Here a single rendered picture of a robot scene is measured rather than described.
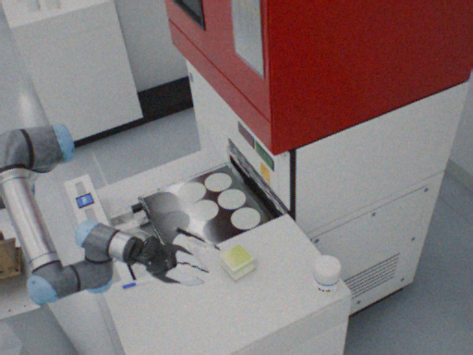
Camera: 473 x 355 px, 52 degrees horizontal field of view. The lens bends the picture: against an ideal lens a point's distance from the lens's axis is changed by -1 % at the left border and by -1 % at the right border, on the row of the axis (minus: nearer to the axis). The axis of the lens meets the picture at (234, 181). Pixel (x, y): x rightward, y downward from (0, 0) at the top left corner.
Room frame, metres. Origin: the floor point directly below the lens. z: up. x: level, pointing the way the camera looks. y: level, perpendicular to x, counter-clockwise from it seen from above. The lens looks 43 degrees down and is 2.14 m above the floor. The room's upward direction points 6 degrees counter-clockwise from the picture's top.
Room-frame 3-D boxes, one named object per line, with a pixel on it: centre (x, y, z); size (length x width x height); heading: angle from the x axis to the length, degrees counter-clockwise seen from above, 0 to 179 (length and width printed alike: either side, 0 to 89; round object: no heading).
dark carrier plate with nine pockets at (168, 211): (1.19, 0.11, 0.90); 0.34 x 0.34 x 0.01; 22
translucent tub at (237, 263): (0.87, 0.02, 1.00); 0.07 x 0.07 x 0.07; 31
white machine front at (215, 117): (1.46, -0.02, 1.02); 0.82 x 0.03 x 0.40; 22
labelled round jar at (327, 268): (0.79, -0.22, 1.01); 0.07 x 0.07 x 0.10
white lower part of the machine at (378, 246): (1.58, -0.34, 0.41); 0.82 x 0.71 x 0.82; 22
